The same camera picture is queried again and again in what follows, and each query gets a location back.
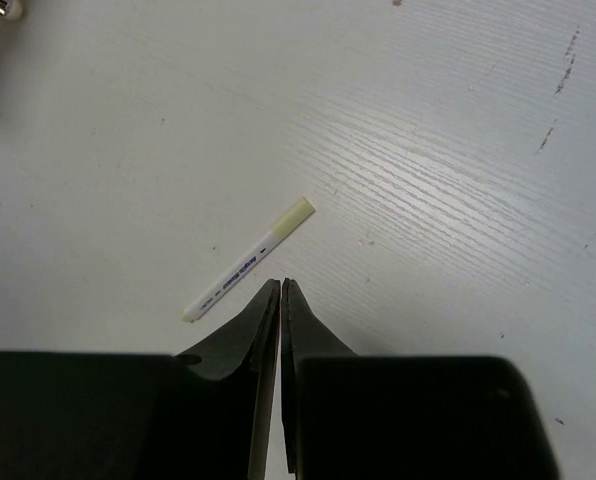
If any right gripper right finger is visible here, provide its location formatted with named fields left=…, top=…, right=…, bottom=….
left=280, top=279, right=560, bottom=479

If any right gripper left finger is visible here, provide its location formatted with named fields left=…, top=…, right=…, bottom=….
left=0, top=280, right=281, bottom=479

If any white pen pale cap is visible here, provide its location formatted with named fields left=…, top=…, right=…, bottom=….
left=182, top=197, right=315, bottom=323

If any cream cylindrical drawer organizer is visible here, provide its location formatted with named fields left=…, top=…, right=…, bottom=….
left=0, top=0, right=25, bottom=21

